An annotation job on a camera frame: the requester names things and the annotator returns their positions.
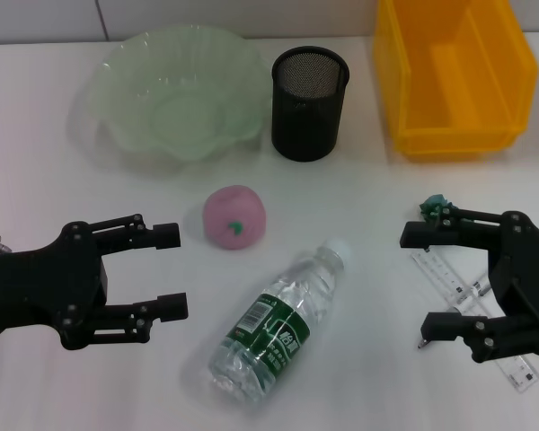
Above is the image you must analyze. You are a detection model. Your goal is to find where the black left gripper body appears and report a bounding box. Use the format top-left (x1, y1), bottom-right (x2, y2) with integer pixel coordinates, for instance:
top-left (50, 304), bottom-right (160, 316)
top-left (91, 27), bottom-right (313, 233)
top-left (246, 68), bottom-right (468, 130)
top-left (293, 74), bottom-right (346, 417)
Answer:
top-left (0, 221), bottom-right (110, 352)

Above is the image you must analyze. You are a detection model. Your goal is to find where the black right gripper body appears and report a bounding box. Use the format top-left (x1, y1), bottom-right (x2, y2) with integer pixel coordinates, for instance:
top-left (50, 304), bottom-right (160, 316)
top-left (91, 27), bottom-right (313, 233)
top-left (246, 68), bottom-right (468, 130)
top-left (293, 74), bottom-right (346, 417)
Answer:
top-left (469, 209), bottom-right (539, 365)

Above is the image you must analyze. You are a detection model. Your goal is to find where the green plastic wrapper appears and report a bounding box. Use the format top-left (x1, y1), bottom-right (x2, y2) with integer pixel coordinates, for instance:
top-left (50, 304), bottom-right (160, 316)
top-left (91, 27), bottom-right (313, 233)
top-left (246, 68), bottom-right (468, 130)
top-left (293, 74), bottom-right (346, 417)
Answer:
top-left (419, 193), bottom-right (459, 224)

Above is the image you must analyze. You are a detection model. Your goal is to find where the pink peach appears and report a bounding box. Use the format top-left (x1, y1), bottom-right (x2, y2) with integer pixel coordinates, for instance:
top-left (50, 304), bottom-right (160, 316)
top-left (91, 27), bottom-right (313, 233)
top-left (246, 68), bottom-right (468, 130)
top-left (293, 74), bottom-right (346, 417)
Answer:
top-left (201, 183), bottom-right (269, 251)

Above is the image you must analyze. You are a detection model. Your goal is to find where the clear water bottle green label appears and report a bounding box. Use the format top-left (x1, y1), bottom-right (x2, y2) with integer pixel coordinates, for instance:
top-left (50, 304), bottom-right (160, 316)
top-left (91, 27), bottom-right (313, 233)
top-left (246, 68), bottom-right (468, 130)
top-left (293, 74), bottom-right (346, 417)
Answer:
top-left (208, 237), bottom-right (354, 403)

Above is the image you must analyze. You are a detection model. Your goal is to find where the transparent plastic ruler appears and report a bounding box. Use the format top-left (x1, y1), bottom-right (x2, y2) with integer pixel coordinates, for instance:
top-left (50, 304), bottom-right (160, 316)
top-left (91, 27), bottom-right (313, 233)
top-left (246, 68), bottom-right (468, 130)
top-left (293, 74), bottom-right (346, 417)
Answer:
top-left (408, 250), bottom-right (539, 394)

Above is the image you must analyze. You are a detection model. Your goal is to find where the grey white ballpoint pen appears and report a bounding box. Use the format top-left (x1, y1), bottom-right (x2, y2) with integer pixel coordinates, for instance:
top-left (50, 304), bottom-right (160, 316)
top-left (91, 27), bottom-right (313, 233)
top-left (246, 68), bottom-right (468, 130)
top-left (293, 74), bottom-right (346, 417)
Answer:
top-left (415, 276), bottom-right (493, 351)

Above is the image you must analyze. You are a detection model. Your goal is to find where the green glass fruit plate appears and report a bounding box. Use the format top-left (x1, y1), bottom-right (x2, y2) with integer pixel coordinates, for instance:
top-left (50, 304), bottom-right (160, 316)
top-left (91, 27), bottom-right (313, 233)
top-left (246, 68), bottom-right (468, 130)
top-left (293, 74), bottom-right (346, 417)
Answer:
top-left (74, 25), bottom-right (273, 165)

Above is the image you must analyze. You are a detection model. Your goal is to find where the black mesh pen holder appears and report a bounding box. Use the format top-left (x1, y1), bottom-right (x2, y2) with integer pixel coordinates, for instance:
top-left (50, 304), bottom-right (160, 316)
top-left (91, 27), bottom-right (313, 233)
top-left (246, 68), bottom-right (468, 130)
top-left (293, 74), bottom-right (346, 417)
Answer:
top-left (270, 46), bottom-right (351, 163)

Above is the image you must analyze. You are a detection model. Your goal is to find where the yellow plastic bin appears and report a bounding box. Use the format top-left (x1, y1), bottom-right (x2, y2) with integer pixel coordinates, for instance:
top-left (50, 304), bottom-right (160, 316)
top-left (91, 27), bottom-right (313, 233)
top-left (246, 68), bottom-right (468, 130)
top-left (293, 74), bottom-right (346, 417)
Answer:
top-left (371, 0), bottom-right (539, 163)

